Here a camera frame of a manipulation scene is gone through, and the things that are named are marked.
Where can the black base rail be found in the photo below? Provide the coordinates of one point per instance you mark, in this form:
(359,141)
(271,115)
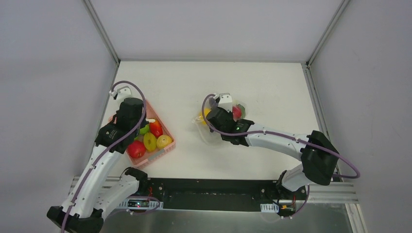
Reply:
(219,195)

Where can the clear zip top bag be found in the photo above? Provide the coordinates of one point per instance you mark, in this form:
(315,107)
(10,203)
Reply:
(213,138)

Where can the red fake mango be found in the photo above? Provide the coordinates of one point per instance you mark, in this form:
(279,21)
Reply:
(156,128)

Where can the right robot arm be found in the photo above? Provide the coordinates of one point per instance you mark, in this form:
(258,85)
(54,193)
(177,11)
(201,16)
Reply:
(316,154)

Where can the pink plastic basket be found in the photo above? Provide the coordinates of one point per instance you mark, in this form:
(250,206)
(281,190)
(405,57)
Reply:
(149,157)

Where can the red fake apple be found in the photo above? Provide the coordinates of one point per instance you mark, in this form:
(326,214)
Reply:
(136,150)

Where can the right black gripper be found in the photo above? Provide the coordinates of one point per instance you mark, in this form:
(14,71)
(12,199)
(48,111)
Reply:
(220,113)

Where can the yellow fake pear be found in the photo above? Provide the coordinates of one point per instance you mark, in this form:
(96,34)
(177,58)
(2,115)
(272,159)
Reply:
(163,141)

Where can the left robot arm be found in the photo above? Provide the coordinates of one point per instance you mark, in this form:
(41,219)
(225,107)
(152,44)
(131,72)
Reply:
(85,210)

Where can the yellow fake lemon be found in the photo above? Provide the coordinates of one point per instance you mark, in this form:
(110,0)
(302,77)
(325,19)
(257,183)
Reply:
(201,116)

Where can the white fake radish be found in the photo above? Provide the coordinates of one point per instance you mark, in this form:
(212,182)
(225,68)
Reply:
(151,120)

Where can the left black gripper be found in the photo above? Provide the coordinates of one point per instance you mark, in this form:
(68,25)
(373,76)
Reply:
(129,105)

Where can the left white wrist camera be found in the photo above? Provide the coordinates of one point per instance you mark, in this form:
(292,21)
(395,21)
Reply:
(121,93)

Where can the yellow-green fake fruit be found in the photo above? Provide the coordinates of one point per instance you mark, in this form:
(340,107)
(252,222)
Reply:
(149,141)

